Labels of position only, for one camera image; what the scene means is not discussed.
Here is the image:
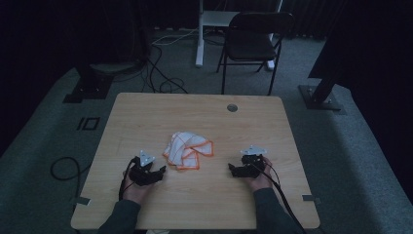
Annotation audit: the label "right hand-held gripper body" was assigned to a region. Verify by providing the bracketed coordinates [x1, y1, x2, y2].
[234, 144, 268, 179]

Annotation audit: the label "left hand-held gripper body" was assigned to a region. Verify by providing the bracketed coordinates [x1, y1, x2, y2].
[129, 149, 164, 187]

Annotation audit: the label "white cloth with orange grid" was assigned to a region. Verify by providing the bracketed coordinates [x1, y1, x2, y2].
[162, 131, 215, 172]

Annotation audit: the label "person's right hand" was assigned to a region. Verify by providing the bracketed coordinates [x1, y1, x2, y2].
[243, 156, 275, 193]

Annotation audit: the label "person's left hand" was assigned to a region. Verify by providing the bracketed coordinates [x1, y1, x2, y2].
[122, 162, 154, 206]

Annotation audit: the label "grey tape strip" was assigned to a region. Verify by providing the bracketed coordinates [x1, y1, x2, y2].
[301, 193, 323, 206]
[75, 196, 93, 207]

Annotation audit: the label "slanted black stand with base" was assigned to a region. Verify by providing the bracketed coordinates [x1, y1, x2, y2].
[297, 0, 413, 112]

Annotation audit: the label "black folding chair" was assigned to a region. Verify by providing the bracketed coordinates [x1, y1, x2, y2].
[215, 12, 295, 97]

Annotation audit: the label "left hand-held gripper cable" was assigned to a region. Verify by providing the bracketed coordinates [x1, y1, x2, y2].
[118, 156, 140, 202]

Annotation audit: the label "hand-held gripper cable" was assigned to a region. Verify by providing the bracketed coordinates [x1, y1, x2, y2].
[251, 159, 309, 234]
[118, 156, 140, 202]

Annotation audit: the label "right hand-held gripper cable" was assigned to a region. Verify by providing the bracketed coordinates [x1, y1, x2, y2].
[251, 159, 309, 234]

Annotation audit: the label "black floor cable loop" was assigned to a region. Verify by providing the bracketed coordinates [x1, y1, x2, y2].
[50, 156, 93, 199]

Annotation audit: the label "tangled black floor cables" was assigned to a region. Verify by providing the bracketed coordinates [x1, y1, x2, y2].
[141, 43, 190, 96]

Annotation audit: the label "black stand with base plate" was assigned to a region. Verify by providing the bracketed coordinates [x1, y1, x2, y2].
[62, 62, 115, 104]

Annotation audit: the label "white desk frame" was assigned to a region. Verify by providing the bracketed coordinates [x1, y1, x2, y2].
[195, 0, 284, 71]

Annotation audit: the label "white floor cable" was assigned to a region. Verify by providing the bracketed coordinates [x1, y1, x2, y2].
[151, 27, 201, 47]

